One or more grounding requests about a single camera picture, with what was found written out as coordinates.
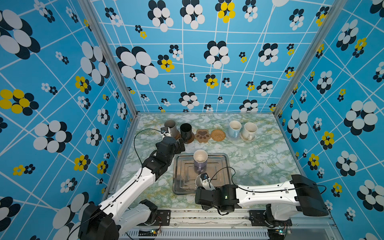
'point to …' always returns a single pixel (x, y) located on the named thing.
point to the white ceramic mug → (249, 130)
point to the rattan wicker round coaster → (218, 135)
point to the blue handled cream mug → (234, 128)
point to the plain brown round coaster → (177, 135)
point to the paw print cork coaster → (202, 135)
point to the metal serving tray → (185, 172)
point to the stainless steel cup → (171, 124)
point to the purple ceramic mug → (200, 157)
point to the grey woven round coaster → (233, 139)
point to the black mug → (186, 131)
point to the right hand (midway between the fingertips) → (203, 199)
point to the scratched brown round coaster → (192, 139)
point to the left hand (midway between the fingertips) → (175, 139)
